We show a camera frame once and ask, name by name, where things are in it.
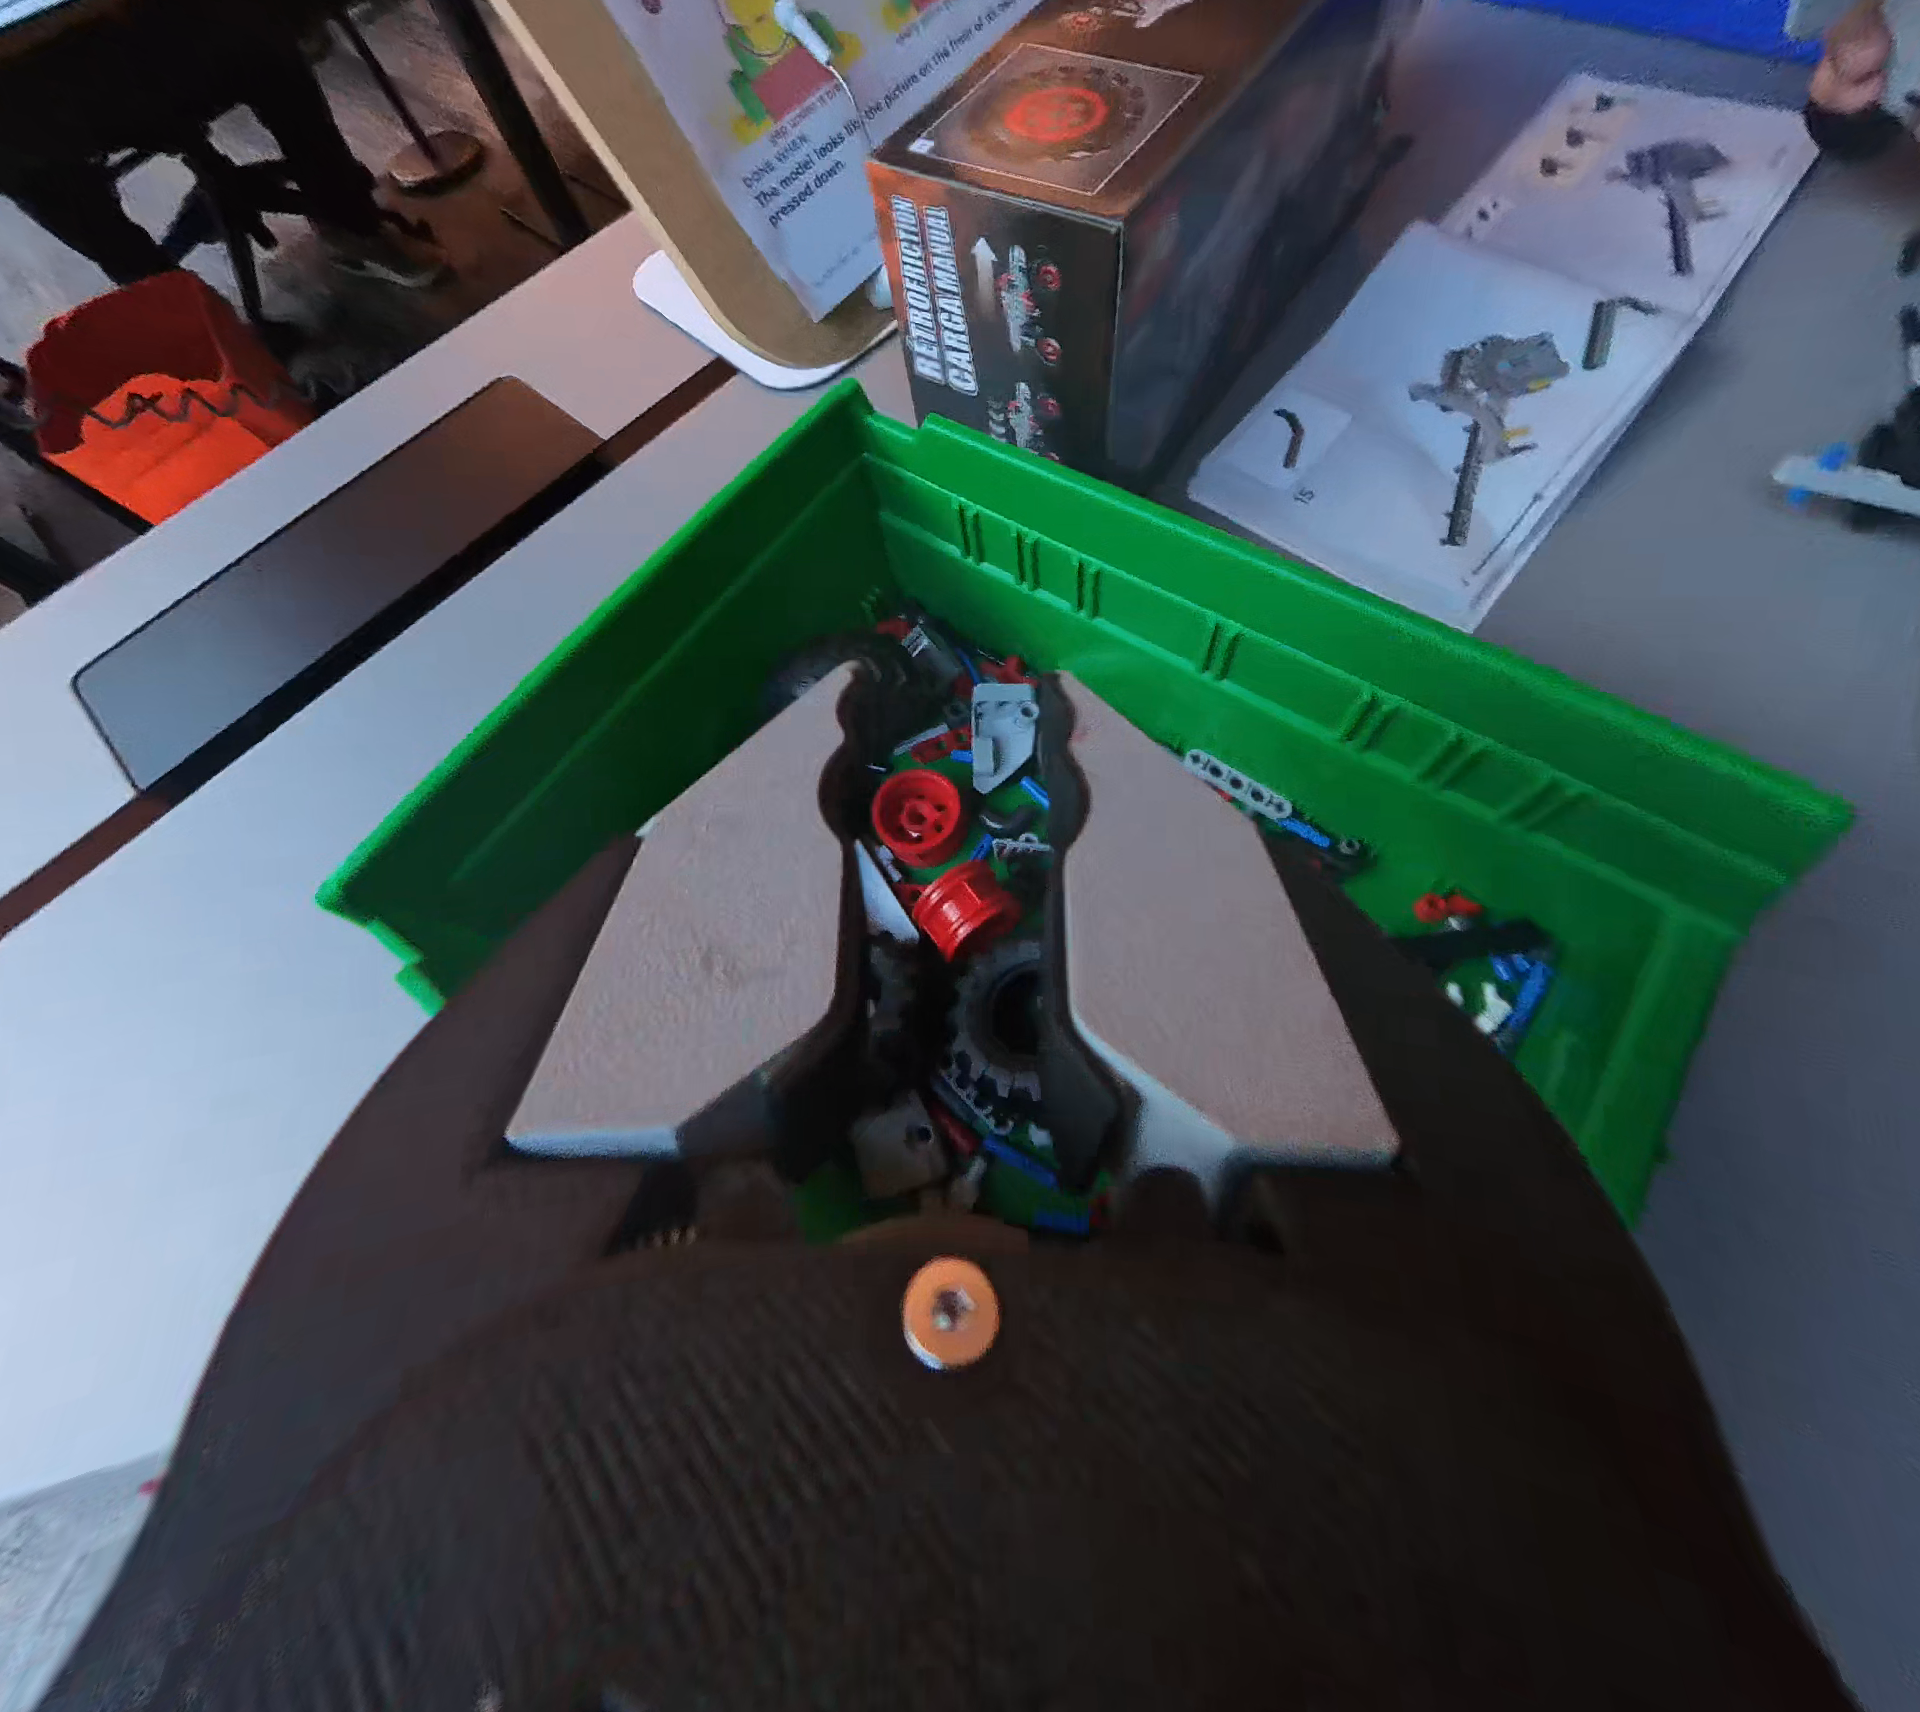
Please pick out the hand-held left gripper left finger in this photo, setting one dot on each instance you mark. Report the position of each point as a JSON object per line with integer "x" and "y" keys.
{"x": 705, "y": 946}

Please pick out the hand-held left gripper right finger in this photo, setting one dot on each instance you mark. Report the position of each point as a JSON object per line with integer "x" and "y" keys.
{"x": 1214, "y": 963}

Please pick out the pile of lego pieces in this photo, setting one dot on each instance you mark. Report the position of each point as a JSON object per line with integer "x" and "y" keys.
{"x": 1477, "y": 969}

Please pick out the green plastic bin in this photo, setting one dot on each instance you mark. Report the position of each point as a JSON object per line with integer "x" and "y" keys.
{"x": 1050, "y": 511}

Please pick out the black lego tyre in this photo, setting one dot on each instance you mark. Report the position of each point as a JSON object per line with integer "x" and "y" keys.
{"x": 990, "y": 1038}

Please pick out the red lego wheel hub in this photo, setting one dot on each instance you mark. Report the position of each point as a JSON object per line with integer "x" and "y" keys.
{"x": 959, "y": 913}
{"x": 918, "y": 820}

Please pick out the grey lego panel piece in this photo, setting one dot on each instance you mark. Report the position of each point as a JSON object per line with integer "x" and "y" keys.
{"x": 1004, "y": 730}

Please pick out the partly built lego model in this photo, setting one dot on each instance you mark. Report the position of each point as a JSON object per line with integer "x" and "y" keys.
{"x": 1852, "y": 474}

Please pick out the lego instruction booklet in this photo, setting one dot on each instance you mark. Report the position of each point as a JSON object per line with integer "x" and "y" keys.
{"x": 1394, "y": 392}

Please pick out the dark printed lego set box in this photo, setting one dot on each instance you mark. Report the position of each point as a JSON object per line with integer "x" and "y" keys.
{"x": 1200, "y": 138}

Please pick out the person's right hand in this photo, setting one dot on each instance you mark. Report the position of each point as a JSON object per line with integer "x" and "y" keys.
{"x": 1861, "y": 65}

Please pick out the orange plastic bin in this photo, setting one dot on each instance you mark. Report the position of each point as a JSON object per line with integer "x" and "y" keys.
{"x": 167, "y": 341}

